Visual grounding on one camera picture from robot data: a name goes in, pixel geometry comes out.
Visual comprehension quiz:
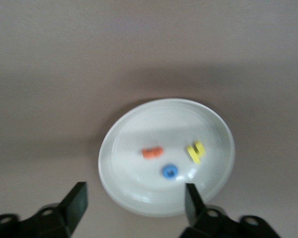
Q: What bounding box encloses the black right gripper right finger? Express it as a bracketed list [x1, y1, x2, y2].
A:
[181, 183, 281, 238]

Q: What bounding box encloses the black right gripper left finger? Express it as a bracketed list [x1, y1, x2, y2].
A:
[0, 181, 88, 238]

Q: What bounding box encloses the blue foam letter o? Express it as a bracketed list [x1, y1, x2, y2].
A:
[161, 163, 179, 179]

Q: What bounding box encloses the yellow foam letter h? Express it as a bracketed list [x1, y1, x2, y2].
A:
[186, 140, 206, 165]

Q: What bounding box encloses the orange foam letter m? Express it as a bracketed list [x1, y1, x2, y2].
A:
[142, 146, 164, 160]

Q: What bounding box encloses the beige plate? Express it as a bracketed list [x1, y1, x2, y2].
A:
[98, 98, 236, 218]

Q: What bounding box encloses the brown table cover sheet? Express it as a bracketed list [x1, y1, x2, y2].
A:
[0, 0, 298, 238]

